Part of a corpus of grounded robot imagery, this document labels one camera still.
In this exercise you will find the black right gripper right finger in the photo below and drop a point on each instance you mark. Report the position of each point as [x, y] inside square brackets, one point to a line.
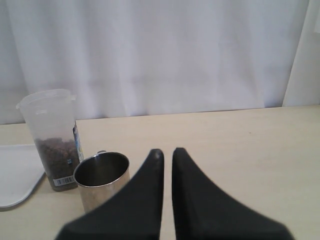
[203, 211]

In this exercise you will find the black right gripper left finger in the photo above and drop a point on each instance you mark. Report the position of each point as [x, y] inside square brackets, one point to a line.
[134, 213]

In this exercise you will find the steel mug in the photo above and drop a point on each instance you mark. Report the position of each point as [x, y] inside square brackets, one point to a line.
[100, 177]

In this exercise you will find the white plastic tray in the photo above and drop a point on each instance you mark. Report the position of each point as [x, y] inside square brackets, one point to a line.
[20, 172]

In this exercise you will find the translucent plastic container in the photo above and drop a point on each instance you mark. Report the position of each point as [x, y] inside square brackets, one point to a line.
[50, 114]

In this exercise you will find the white curtain backdrop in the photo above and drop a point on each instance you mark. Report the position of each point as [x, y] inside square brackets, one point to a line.
[124, 58]

